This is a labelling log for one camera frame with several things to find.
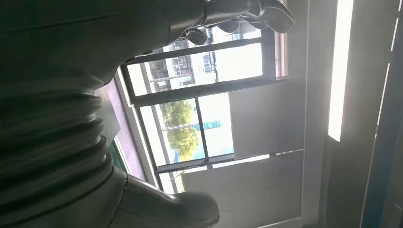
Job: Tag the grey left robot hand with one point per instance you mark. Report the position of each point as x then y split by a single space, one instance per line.
78 37

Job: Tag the grey roller blind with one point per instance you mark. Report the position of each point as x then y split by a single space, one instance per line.
245 195
264 119

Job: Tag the long ceiling light strip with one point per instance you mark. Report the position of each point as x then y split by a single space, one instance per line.
340 63

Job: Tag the window with dark frame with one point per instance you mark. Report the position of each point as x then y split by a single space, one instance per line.
201 91

